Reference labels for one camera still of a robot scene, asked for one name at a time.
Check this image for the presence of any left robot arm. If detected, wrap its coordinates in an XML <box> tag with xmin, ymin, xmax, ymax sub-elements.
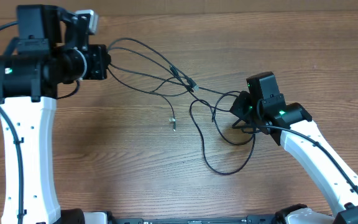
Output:
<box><xmin>0</xmin><ymin>4</ymin><xmax>113</xmax><ymax>223</ymax></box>

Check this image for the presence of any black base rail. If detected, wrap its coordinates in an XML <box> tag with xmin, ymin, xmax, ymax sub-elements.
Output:
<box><xmin>60</xmin><ymin>203</ymin><xmax>335</xmax><ymax>224</ymax></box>

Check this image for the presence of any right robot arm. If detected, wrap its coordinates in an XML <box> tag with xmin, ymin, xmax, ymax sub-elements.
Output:
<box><xmin>230</xmin><ymin>72</ymin><xmax>358</xmax><ymax>223</ymax></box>

